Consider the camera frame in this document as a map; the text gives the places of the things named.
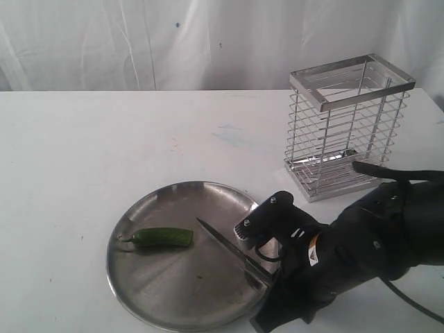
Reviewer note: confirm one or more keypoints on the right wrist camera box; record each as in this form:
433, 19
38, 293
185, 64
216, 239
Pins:
256, 229

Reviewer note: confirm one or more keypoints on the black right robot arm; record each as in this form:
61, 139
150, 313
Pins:
396, 226

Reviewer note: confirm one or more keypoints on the wire metal utensil rack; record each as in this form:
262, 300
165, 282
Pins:
343, 112

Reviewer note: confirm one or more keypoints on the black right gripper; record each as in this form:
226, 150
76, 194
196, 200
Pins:
320, 262

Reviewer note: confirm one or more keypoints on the green cucumber piece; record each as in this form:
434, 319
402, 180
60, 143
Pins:
150, 237

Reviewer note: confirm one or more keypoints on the white backdrop curtain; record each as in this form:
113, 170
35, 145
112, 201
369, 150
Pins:
175, 45

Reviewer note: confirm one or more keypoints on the round stainless steel plate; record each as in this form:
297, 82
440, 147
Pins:
192, 289

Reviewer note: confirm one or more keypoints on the black handled kitchen knife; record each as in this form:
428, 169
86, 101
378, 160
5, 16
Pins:
250, 265

